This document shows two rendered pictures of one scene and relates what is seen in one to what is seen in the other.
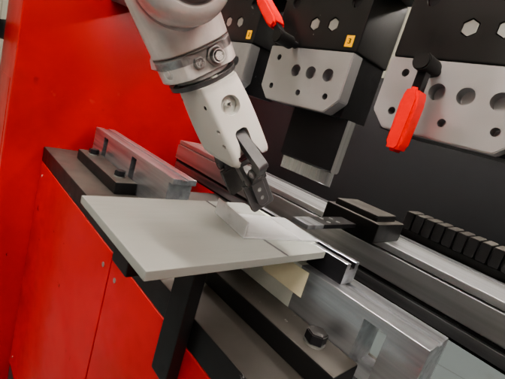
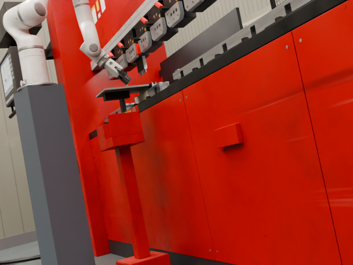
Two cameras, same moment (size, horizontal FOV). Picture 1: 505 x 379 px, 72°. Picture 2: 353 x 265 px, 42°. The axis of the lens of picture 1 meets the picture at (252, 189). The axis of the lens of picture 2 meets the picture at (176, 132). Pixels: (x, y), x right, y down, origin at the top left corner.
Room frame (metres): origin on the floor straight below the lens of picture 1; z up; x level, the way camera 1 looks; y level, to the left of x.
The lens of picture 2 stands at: (-1.96, -1.06, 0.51)
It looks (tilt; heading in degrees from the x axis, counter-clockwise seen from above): 4 degrees up; 19
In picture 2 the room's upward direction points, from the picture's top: 11 degrees counter-clockwise
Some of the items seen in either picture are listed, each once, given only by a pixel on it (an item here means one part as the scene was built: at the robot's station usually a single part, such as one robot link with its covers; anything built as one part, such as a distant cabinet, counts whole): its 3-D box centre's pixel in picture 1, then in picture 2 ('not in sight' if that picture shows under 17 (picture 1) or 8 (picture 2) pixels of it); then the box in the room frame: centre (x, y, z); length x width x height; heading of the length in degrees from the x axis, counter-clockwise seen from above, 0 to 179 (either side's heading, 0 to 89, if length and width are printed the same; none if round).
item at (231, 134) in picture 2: not in sight; (228, 135); (-0.31, -0.68, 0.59); 0.15 x 0.02 x 0.07; 45
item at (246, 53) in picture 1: (243, 46); (125, 55); (0.69, 0.09, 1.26); 0.15 x 0.09 x 0.17; 45
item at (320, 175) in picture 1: (312, 146); (142, 66); (0.53, -0.07, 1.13); 0.10 x 0.02 x 0.10; 45
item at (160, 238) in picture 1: (210, 228); (122, 90); (0.42, 0.04, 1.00); 0.26 x 0.18 x 0.01; 135
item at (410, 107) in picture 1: (413, 106); (138, 46); (0.37, -0.13, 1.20); 0.04 x 0.02 x 0.10; 135
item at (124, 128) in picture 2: not in sight; (118, 128); (0.09, -0.06, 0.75); 0.20 x 0.16 x 0.18; 47
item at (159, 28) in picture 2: not in sight; (162, 21); (0.26, -0.33, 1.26); 0.15 x 0.09 x 0.17; 45
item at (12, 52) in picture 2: not in sight; (16, 78); (0.99, 1.16, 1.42); 0.45 x 0.12 x 0.36; 50
